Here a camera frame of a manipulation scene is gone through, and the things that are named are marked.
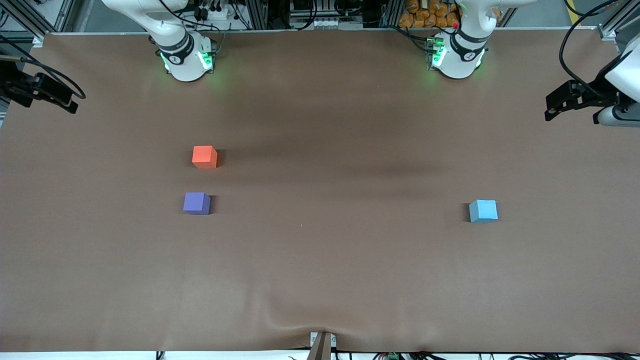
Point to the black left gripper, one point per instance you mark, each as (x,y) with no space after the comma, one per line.
(598,88)

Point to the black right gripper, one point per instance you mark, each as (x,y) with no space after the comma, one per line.
(12,81)

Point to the light blue foam block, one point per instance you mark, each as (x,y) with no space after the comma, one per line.
(483,211)

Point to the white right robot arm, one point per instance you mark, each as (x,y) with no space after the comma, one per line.
(185,65)

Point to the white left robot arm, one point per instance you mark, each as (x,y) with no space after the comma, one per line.
(457,62)

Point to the orange foam block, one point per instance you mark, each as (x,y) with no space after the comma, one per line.
(204,157)

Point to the purple foam block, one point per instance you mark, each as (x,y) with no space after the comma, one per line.
(196,203)

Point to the pile of orange objects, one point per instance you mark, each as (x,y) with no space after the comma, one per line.
(425,15)

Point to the white power strip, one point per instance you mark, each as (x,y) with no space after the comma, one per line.
(324,23)

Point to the brown table cover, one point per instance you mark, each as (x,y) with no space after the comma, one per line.
(320,260)

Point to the green terminal connector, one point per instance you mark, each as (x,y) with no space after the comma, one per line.
(392,356)

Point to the metal table clamp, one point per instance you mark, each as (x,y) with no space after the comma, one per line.
(321,346)

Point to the aluminium frame profile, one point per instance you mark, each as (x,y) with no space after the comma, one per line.
(617,22)
(30,17)

